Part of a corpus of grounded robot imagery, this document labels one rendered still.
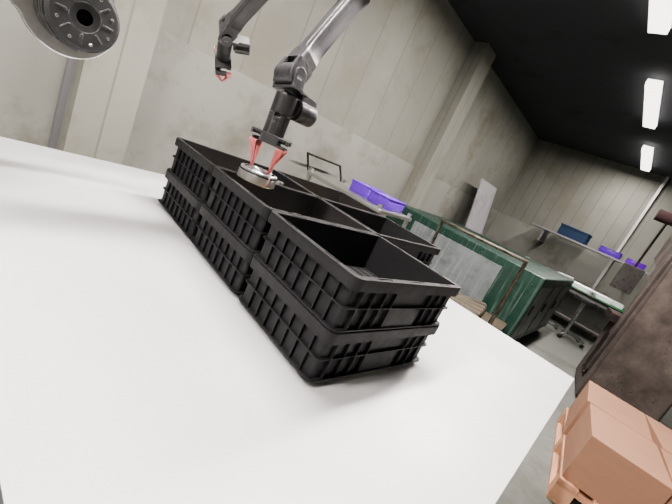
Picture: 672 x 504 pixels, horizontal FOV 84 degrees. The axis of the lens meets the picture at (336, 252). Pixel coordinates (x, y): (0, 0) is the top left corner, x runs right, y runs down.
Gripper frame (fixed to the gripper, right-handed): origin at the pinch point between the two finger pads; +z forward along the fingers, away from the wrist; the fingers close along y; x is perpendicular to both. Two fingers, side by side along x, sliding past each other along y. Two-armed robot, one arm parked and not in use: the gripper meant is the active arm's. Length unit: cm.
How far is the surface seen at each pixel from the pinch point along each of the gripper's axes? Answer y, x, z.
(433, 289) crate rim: -49, 25, 6
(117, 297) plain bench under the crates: 7.7, 39.6, 27.3
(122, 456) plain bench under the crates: -11, 68, 27
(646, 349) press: -301, -183, 33
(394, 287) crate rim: -38, 36, 6
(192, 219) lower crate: 13.0, -0.7, 21.5
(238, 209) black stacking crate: -1.2, 12.7, 9.9
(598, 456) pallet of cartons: -184, -50, 67
